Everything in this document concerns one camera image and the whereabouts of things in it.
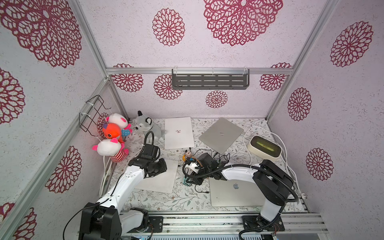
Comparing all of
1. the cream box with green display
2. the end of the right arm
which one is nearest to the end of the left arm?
the end of the right arm

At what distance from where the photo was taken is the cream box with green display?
945mm

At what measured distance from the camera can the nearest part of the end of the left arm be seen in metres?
0.59

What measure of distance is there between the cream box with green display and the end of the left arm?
60cm
